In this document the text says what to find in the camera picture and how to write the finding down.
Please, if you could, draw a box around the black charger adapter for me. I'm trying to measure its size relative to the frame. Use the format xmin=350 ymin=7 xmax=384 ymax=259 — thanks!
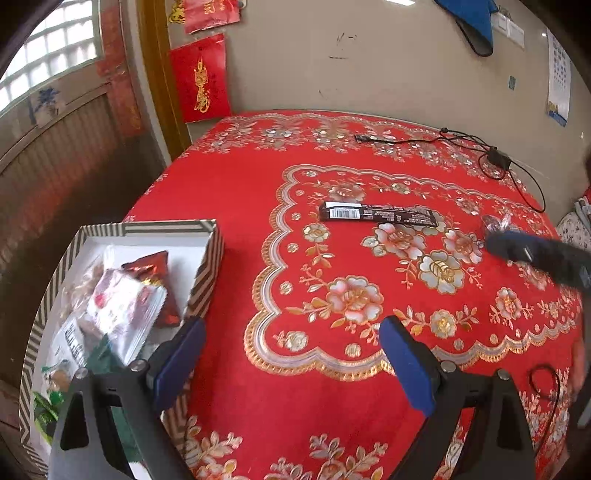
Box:
xmin=488 ymin=148 xmax=513 ymax=171

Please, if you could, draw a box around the green white snack packet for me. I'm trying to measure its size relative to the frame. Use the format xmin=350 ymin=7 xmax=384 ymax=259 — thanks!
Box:
xmin=31 ymin=360 xmax=78 ymax=440

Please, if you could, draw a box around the red gold snack packet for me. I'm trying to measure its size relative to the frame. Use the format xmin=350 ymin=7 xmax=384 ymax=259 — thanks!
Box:
xmin=121 ymin=250 xmax=182 ymax=329

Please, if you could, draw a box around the striped cardboard box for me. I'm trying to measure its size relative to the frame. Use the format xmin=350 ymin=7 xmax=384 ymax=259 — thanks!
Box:
xmin=18 ymin=219 xmax=225 ymax=476

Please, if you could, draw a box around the white wall switch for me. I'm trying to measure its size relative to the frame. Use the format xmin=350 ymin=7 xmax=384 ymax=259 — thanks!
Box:
xmin=491 ymin=13 xmax=526 ymax=49

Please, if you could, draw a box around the blue cloth bag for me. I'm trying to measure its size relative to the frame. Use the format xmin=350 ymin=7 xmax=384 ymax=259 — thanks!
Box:
xmin=433 ymin=0 xmax=500 ymax=57

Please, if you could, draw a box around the crumpled red gold poster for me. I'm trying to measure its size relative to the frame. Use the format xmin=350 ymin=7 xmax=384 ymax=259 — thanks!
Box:
xmin=167 ymin=0 xmax=243 ymax=34

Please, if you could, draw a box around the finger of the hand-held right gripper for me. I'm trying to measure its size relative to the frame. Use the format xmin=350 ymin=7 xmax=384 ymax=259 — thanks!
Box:
xmin=485 ymin=230 xmax=591 ymax=290

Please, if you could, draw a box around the wooden door frame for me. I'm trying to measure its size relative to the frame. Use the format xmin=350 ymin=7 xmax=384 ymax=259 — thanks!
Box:
xmin=136 ymin=0 xmax=193 ymax=158

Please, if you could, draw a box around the clear snack packet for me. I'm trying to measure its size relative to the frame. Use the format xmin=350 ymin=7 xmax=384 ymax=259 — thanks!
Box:
xmin=60 ymin=261 xmax=105 ymax=320

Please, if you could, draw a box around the dark chocolate bar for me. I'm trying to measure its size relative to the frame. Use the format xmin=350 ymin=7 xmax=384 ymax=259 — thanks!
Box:
xmin=320 ymin=200 xmax=440 ymax=228

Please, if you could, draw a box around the white pink snack packet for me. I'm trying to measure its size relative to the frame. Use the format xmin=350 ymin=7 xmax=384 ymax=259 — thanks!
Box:
xmin=88 ymin=268 xmax=168 ymax=366

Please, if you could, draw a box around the red paper door strip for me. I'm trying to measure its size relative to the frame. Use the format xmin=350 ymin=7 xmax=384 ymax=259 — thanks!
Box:
xmin=96 ymin=6 xmax=145 ymax=138

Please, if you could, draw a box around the floral clothing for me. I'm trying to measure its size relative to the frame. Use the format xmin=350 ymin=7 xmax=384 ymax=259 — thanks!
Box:
xmin=556 ymin=196 xmax=591 ymax=253

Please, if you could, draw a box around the thin black cord loop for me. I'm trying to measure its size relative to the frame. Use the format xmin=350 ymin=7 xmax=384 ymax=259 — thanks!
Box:
xmin=528 ymin=364 xmax=563 ymax=455

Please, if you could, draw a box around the wall calendar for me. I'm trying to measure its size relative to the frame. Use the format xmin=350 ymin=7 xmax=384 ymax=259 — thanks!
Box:
xmin=546 ymin=28 xmax=574 ymax=128

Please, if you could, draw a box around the dark green snack packet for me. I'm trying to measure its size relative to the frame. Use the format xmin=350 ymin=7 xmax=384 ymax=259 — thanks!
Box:
xmin=85 ymin=337 xmax=148 ymax=464

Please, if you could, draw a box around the red gold wall poster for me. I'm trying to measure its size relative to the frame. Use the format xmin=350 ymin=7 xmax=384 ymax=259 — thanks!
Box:
xmin=168 ymin=33 xmax=233 ymax=124

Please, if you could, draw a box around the paper sticker on window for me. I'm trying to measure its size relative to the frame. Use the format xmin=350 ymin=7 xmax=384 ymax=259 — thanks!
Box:
xmin=28 ymin=87 xmax=66 ymax=128

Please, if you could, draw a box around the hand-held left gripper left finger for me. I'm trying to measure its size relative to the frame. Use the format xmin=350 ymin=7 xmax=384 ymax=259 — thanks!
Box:
xmin=47 ymin=317 xmax=206 ymax=480

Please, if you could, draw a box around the glass block window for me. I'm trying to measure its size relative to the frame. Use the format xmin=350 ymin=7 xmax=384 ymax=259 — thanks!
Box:
xmin=0 ymin=0 xmax=100 ymax=112

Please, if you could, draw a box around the black cable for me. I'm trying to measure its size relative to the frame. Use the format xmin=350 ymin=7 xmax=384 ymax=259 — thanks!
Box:
xmin=355 ymin=128 xmax=548 ymax=213

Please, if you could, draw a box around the grey white snack packet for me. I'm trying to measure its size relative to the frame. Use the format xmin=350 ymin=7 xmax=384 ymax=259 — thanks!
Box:
xmin=52 ymin=314 xmax=101 ymax=371

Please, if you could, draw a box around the red floral tablecloth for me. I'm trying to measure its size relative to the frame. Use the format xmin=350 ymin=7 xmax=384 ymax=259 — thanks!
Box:
xmin=119 ymin=109 xmax=585 ymax=480

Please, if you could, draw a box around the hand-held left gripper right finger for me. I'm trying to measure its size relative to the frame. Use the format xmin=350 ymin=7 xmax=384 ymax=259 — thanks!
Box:
xmin=379 ymin=316 xmax=536 ymax=480

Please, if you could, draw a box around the purple foil candy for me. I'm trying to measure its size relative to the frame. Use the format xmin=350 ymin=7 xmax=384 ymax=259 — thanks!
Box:
xmin=480 ymin=213 xmax=516 ymax=241

